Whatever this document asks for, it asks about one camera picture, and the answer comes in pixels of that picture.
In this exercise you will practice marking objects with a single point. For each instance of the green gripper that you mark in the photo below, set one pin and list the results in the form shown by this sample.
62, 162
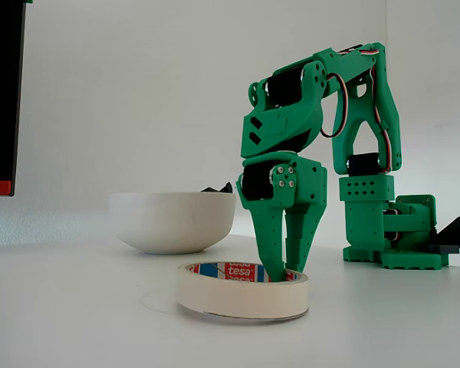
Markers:
308, 184

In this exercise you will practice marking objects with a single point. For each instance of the white masking tape roll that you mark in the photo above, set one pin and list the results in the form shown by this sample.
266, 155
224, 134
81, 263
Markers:
234, 297

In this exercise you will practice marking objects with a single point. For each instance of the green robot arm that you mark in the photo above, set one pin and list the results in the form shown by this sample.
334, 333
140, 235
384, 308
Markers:
368, 222

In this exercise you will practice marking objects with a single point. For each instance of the dark grey cloth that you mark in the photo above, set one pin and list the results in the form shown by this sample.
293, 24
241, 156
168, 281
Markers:
224, 188

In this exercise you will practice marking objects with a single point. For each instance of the white round bowl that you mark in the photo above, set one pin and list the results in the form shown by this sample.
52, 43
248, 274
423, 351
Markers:
172, 226

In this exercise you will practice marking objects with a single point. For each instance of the black table clamp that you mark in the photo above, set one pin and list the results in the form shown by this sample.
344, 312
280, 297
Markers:
458, 232

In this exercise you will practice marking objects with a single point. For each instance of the black panel with red strip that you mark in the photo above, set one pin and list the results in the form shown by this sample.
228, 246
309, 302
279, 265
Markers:
2, 96

